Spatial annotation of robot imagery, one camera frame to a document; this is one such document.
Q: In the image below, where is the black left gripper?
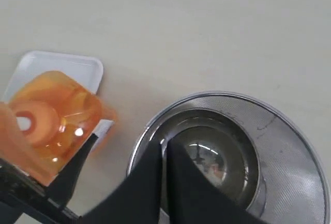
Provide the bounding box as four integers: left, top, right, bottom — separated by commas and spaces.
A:
1, 133, 97, 223

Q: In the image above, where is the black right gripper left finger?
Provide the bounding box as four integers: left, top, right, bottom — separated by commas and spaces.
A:
80, 141, 162, 223

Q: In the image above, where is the small stainless steel bowl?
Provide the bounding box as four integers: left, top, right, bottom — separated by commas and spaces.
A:
150, 108, 266, 217

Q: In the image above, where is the orange soap pump bottle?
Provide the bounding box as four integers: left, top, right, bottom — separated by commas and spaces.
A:
1, 71, 116, 186

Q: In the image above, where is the white rectangular plastic tray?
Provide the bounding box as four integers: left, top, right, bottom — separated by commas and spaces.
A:
2, 50, 114, 148

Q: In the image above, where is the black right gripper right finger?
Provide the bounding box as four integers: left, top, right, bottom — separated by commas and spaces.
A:
166, 135, 265, 223

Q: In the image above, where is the steel mesh strainer basket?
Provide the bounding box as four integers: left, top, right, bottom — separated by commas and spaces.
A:
127, 91, 330, 223

